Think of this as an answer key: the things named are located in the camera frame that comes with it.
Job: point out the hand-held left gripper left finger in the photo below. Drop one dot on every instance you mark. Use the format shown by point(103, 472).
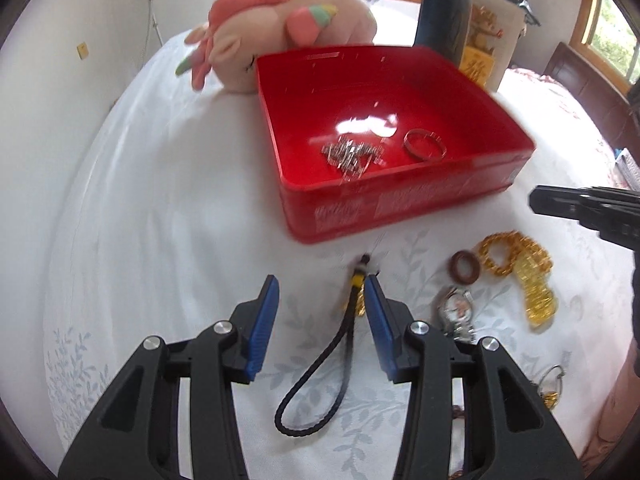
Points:
point(262, 330)

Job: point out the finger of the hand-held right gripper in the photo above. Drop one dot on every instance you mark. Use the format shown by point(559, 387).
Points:
point(617, 222)
point(555, 201)

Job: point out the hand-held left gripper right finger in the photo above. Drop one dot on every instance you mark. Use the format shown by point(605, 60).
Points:
point(380, 330)

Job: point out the silver wristwatch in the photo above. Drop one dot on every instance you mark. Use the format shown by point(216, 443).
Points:
point(455, 307)

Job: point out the red tin box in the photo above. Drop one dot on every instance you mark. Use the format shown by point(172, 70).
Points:
point(350, 220)

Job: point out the person's right forearm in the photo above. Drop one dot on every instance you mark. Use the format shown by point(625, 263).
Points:
point(620, 400)

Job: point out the grey striped cloth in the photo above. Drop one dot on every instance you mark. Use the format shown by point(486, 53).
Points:
point(629, 167)

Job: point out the dark wooden headboard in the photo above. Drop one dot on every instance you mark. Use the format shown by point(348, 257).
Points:
point(575, 70)

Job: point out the white embroidered bedspread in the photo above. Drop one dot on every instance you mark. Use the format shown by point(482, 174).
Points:
point(175, 210)

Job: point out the silver bangle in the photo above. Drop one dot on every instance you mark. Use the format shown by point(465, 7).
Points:
point(406, 146)

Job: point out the open dark-covered book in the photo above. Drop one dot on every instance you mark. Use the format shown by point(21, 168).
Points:
point(440, 10)

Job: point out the pink plush toy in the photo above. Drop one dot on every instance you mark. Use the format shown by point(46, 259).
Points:
point(325, 35)

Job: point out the yellow wall sticker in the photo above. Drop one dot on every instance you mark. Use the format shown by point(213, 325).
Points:
point(82, 50)

